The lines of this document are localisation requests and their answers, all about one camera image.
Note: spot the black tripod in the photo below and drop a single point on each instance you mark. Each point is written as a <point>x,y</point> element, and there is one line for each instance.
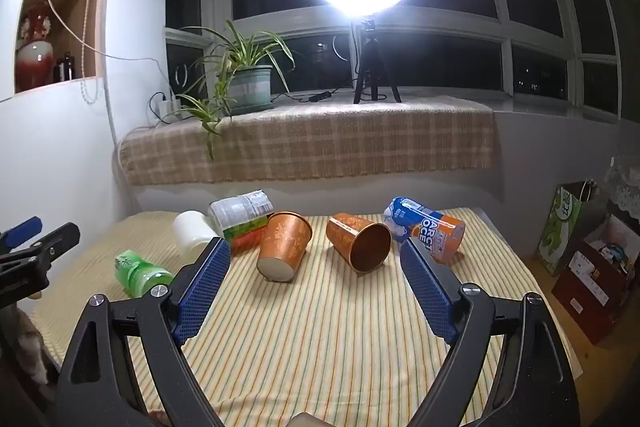
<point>370,67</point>

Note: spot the plaid beige blanket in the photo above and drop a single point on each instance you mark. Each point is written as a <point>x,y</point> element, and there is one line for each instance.
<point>350,142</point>

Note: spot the green plastic bottle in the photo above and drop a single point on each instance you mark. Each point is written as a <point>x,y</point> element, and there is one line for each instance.
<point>137,272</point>

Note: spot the red cardboard box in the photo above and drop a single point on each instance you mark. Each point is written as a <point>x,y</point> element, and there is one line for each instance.
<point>590,297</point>

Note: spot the person's left forearm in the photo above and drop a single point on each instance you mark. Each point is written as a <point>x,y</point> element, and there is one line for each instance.
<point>32,347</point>

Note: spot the blue and orange bottle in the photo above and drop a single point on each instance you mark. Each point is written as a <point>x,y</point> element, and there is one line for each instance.
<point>435,232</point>

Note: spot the clear bottle with red-green label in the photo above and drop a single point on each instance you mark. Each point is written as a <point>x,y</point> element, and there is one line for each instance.
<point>240,209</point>

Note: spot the wooden wall shelf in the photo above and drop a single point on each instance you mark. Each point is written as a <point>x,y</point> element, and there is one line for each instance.
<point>85,32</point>

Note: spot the white plastic cup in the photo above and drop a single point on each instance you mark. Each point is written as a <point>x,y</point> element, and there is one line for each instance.
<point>192,232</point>

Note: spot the dark small bottle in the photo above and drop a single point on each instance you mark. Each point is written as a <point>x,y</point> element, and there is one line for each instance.
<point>65,69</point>

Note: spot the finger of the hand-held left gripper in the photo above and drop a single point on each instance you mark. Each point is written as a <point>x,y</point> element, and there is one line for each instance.
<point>22,229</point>
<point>52,244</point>

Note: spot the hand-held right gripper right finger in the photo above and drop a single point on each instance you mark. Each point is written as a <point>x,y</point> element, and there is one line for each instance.
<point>430,302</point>

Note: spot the striped tablecloth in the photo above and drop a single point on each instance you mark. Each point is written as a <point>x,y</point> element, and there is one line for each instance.
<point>310,332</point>

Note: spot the red and white vase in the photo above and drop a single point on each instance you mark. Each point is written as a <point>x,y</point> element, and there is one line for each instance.
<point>35,57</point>

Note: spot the green paper bag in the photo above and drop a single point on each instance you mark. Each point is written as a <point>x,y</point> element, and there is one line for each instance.
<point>562,227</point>

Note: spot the potted spider plant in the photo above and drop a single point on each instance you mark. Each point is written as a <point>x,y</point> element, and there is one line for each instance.
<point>250,87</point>

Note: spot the white power strip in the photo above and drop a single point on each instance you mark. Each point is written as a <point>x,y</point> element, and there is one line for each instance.
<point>167,109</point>

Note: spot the orange paper cup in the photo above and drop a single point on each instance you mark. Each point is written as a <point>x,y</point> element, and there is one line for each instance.
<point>345,232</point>
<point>285,242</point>

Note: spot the white window frame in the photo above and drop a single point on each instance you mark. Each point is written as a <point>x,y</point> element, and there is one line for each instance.
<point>450,34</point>

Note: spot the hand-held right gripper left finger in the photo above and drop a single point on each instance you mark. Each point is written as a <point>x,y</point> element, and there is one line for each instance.
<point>200,292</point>

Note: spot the white lace cloth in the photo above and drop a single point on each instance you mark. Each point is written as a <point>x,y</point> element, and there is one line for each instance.
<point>625,187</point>

